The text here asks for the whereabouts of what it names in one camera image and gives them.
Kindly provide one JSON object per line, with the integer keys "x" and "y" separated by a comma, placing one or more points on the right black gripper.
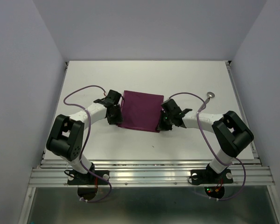
{"x": 161, "y": 125}

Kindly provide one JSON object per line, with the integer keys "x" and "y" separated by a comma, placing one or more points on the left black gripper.
{"x": 118, "y": 119}

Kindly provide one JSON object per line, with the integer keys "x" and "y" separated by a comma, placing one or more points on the purple cloth napkin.
{"x": 141, "y": 111}

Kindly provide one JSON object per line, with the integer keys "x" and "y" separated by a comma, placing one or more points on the silver metal spoon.
{"x": 210, "y": 95}

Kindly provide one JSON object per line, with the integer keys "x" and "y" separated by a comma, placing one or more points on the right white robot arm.
{"x": 232, "y": 134}

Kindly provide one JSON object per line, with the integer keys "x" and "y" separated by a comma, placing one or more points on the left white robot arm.
{"x": 69, "y": 134}

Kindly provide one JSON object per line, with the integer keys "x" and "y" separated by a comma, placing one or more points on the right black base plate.
{"x": 204, "y": 176}

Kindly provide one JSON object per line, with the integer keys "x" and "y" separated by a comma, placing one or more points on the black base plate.
{"x": 75, "y": 178}
{"x": 204, "y": 176}

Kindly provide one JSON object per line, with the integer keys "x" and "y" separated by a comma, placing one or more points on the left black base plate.
{"x": 75, "y": 178}

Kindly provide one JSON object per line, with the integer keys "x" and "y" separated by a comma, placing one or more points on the aluminium rail frame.
{"x": 152, "y": 192}

